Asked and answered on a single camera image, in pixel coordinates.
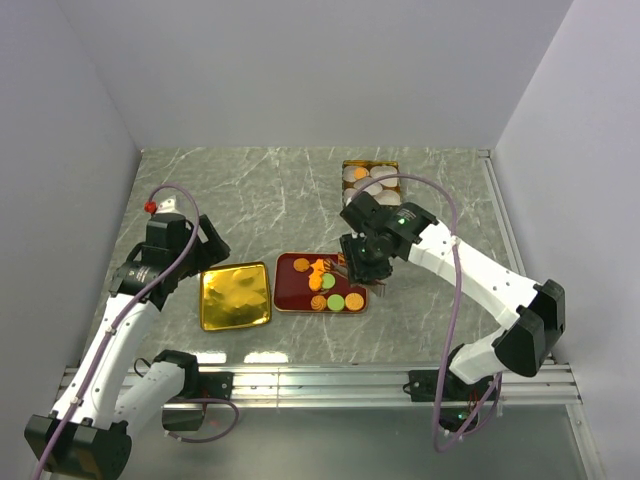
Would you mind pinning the green round cookie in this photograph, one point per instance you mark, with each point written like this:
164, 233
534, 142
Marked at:
335, 303
328, 281

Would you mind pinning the upper green round cookie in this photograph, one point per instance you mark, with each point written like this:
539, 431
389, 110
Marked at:
328, 281

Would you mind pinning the aluminium mounting rail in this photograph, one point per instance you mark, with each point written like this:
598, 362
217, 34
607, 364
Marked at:
373, 385

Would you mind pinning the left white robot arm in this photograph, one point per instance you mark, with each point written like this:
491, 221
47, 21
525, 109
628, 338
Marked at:
88, 432

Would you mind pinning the orange flower cookie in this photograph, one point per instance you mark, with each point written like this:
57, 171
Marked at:
315, 279

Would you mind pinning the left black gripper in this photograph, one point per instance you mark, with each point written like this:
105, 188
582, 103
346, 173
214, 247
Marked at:
210, 252

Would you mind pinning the lower green round cookie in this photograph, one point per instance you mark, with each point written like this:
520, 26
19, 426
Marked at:
335, 303

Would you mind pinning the brown round cookie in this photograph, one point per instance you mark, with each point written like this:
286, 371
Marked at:
301, 264

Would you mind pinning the green cookie tin box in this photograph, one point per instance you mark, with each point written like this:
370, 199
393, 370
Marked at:
391, 184

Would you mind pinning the orange waffle round cookie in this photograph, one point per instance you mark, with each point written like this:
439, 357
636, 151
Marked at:
354, 302

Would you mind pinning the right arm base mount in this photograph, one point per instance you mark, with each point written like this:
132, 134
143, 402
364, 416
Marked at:
422, 384

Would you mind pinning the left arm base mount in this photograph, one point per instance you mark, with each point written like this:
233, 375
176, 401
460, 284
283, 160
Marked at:
216, 385

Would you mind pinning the gold tin lid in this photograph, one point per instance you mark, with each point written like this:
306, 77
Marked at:
234, 297

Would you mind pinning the orange swirl cookie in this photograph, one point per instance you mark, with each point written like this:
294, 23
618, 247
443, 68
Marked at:
318, 303

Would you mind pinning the white paper cup liner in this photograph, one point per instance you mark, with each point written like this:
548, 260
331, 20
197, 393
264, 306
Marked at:
371, 188
348, 174
382, 170
349, 195
388, 198

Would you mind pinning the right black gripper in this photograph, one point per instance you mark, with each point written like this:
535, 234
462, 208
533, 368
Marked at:
358, 270

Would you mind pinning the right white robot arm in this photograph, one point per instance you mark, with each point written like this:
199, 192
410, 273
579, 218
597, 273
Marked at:
530, 315

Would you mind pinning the red rectangular tray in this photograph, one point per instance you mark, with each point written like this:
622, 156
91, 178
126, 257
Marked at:
292, 293

